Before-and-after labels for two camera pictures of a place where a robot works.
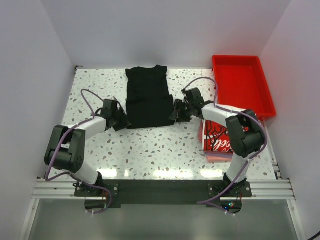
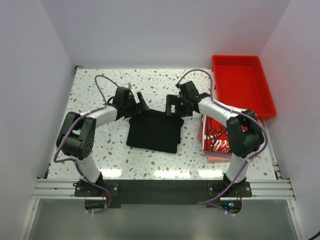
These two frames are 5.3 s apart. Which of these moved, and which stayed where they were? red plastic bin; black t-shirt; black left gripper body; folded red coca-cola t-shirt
Moved: black left gripper body; black t-shirt
Stayed: folded red coca-cola t-shirt; red plastic bin
